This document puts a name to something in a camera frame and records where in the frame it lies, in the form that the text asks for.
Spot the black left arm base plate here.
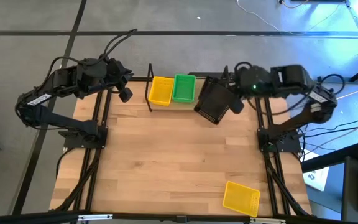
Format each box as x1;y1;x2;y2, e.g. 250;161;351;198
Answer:
58;125;109;149

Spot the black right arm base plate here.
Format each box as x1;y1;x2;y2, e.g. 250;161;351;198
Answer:
257;127;303;153

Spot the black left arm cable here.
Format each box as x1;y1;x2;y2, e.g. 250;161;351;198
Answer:
99;28;139;62

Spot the black wire shelf wooden board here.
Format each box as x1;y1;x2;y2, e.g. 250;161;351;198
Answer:
145;63;230;113

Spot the black plastic slotted basket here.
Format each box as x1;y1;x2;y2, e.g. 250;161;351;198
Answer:
193;76;239;126

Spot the thin white floor cable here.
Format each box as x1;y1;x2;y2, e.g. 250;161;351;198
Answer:
236;0;349;35

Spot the white paper sheet with logo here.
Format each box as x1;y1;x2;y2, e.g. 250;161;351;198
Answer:
302;149;331;192

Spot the green plastic slotted basket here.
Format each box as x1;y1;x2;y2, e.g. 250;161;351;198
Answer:
172;73;197;104

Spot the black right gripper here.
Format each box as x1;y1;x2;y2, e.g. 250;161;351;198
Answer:
228;65;262;114

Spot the silver metal bracket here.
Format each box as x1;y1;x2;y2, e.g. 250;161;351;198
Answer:
249;217;287;224
77;213;114;222

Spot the black aluminium table frame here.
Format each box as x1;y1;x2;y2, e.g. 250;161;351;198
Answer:
0;73;358;224

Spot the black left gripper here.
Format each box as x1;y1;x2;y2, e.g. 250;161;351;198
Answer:
106;58;135;104

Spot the black right arm cable loop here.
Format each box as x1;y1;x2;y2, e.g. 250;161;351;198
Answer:
317;73;346;94

